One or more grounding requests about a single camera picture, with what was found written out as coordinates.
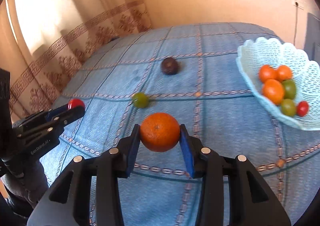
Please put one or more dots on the grey panel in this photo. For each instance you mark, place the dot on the grey panel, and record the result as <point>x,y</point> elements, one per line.
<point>312,31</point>

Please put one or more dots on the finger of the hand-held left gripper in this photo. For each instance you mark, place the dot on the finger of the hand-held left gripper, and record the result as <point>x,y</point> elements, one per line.
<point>67,118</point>
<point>42,117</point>

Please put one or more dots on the red cherry tomato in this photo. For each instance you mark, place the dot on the red cherry tomato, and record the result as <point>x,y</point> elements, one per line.
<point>76,103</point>
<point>302,108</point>

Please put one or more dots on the white wall socket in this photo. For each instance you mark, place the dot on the white wall socket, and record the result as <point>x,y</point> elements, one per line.
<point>297,3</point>

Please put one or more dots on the large orange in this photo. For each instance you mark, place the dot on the large orange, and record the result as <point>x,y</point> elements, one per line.
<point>267,73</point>
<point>160,132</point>

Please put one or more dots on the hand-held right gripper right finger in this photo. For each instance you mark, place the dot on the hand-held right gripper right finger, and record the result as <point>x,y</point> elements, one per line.
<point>186,151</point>

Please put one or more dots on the oval orange fruit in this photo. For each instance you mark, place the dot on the oval orange fruit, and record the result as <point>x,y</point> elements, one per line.
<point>273,91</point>

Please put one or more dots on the small tangerine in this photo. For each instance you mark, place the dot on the small tangerine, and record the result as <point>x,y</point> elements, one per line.
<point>285,72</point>

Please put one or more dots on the large green tomato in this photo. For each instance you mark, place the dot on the large green tomato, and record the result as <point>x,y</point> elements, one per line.
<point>290,89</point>

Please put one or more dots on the small green tomato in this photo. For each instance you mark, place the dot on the small green tomato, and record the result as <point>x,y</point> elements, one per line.
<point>288,107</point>
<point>140,100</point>

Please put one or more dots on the person's left hand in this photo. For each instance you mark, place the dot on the person's left hand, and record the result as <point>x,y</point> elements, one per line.
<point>27,186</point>

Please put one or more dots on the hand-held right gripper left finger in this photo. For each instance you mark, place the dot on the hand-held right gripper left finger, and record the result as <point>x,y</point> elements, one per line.
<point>132,151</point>

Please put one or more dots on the blue checked bed sheet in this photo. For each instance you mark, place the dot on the blue checked bed sheet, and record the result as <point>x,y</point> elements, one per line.
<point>225,141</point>

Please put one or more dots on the patterned beige curtain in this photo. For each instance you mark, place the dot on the patterned beige curtain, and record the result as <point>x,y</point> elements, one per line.
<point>50,28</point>

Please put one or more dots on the light blue plastic basket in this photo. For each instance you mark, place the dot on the light blue plastic basket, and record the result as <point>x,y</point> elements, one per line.
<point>275,51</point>

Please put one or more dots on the dark brown round fruit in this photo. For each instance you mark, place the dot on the dark brown round fruit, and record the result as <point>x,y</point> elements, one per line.
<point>169,66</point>

